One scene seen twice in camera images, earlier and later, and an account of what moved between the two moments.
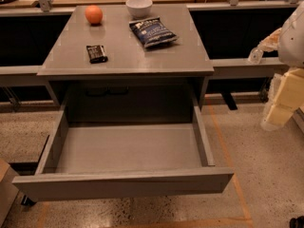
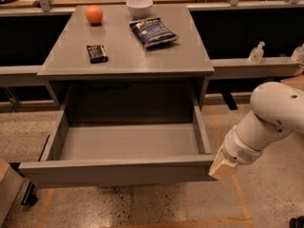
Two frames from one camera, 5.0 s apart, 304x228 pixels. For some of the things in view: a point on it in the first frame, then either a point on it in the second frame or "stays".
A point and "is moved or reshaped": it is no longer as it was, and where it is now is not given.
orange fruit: x=93 y=14 stays
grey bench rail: x=243 y=68 stays
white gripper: x=293 y=42 -> x=239 y=150
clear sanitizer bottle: x=256 y=56 stays
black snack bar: x=96 y=54 stays
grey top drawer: x=114 y=160 is moved or reshaped
